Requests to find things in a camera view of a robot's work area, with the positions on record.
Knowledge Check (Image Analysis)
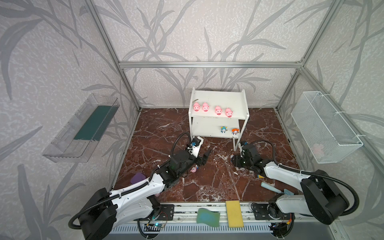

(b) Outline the orange Doraemon figure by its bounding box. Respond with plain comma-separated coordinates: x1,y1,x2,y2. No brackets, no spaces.
232,128,240,136

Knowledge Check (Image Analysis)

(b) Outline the pink pig toy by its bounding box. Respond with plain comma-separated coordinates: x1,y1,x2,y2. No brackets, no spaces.
193,102,201,112
215,106,223,116
225,108,233,118
202,103,209,112

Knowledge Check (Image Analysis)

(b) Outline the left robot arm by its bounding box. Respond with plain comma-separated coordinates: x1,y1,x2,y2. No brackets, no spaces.
68,133,211,240

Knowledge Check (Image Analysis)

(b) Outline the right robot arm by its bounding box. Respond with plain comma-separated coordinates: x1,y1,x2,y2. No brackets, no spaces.
231,142,360,225

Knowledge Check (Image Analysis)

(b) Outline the white two-tier shelf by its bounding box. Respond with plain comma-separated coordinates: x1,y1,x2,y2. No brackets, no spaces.
188,89,250,150

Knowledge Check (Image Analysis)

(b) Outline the teal toy utensil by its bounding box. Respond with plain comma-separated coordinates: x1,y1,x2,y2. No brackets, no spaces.
261,182,294,196

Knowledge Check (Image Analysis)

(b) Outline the green blue sponge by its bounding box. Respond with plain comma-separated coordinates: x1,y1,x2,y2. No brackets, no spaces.
196,208,221,228

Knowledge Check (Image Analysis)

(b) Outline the yellow sponge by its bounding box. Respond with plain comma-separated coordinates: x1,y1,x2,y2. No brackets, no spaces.
226,201,244,228

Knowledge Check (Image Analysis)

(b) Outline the pink object in basket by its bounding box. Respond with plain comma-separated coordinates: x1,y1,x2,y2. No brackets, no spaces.
312,144,325,160

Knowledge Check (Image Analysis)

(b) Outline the green circuit board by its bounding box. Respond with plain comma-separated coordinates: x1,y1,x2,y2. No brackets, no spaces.
145,222,167,232

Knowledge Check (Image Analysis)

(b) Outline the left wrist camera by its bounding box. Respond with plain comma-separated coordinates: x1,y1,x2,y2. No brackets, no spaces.
187,137,204,158

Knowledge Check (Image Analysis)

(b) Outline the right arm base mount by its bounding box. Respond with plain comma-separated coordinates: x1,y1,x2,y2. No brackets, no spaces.
251,203,291,222

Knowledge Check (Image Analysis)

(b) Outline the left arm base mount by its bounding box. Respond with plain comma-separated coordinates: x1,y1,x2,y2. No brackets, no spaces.
149,204,175,221

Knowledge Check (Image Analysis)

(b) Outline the white wire mesh basket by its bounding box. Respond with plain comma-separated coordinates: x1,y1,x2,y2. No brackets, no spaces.
291,91,364,164

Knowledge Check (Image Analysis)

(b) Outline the clear plastic wall bin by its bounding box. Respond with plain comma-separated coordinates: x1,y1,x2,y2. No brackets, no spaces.
42,94,120,163

